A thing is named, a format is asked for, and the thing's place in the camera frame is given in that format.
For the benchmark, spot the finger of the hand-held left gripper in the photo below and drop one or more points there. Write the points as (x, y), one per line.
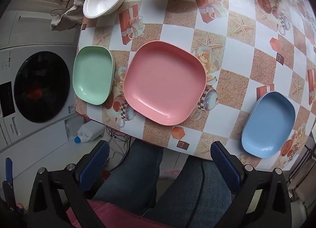
(8, 171)

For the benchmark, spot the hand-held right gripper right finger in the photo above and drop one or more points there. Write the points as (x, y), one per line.
(224, 166)

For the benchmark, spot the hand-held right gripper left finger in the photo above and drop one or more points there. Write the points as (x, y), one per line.
(95, 161)

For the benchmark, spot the blue square plate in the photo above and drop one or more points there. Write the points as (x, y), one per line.
(269, 124)

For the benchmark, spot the green square plate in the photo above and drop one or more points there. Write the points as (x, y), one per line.
(92, 74)

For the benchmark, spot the pink square plate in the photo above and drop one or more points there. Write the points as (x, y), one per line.
(163, 82)

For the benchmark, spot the white jug with blue cap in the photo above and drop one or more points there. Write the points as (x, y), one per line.
(90, 131)

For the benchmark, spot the person's blue jeans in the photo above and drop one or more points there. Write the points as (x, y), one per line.
(138, 176)

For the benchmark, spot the person's pink red garment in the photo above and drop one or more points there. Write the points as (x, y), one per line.
(116, 214)

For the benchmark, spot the white front-load washing machine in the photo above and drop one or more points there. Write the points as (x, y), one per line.
(39, 87)

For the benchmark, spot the white chest appliance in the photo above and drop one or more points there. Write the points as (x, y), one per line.
(37, 28)

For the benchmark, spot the checkered printed tablecloth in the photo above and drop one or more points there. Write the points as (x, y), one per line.
(172, 15)

